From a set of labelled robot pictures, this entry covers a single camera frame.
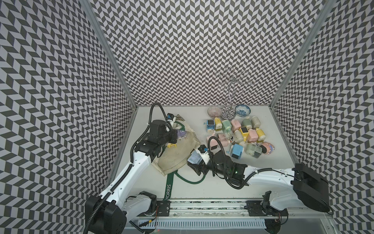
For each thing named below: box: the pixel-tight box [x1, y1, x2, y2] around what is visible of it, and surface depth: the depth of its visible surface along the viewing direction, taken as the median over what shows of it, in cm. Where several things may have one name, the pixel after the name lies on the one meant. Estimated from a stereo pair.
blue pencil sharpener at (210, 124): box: [205, 119, 216, 134], surface depth 101 cm
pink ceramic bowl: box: [206, 106, 223, 119], surface depth 114 cm
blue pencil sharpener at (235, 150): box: [225, 143, 244, 160], surface depth 91 cm
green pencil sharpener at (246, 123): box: [241, 118, 253, 130], surface depth 102 cm
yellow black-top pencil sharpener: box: [240, 126, 249, 138], surface depth 96 cm
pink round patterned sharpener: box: [260, 141, 275, 156], surface depth 91 cm
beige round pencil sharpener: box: [233, 130, 244, 143], surface depth 95 cm
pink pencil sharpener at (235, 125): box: [230, 119, 242, 131], surface depth 101 cm
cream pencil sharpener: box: [250, 116, 262, 129], surface depth 101 cm
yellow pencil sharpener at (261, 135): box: [255, 127, 267, 143], surface depth 96 cm
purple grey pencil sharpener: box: [176, 129, 187, 138], surface depth 98 cm
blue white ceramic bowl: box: [234, 104, 252, 117], surface depth 114 cm
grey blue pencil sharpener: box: [187, 150, 203, 165], surface depth 73 cm
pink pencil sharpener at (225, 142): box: [218, 134, 231, 147], surface depth 96 cm
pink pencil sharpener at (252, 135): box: [247, 128, 259, 143], surface depth 96 cm
